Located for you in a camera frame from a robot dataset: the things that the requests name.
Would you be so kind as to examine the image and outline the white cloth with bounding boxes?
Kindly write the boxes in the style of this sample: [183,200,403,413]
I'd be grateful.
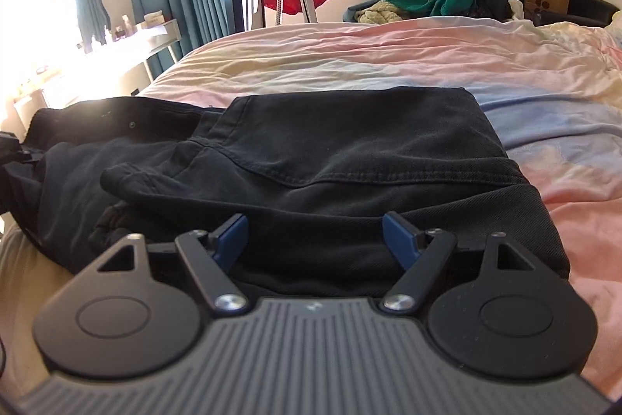
[508,0,536,25]

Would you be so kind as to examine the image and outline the dark clothes pile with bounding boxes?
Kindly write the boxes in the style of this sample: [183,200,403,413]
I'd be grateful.
[468,0,514,21]

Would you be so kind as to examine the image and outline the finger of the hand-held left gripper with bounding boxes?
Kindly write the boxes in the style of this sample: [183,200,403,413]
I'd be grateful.
[0,132,26,165]

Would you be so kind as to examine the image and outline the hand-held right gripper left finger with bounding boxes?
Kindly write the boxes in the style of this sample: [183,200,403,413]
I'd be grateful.
[96,213,250,315]

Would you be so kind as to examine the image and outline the pastel rainbow duvet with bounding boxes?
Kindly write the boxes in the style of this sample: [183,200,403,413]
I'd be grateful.
[0,16,622,396]

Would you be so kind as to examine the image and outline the pale yellow knit garment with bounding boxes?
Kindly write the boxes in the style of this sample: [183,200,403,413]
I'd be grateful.
[353,0,410,26]

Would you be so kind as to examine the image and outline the white desk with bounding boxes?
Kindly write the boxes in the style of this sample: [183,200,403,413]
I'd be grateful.
[10,18,183,105]

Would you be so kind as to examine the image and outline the black pants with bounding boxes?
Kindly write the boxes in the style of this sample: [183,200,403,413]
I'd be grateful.
[0,86,571,299]

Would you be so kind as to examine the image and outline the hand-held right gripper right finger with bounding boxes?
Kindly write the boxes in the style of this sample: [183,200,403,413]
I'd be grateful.
[381,210,532,315]

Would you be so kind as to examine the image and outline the black armchair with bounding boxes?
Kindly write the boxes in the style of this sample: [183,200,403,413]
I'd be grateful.
[505,0,622,28]

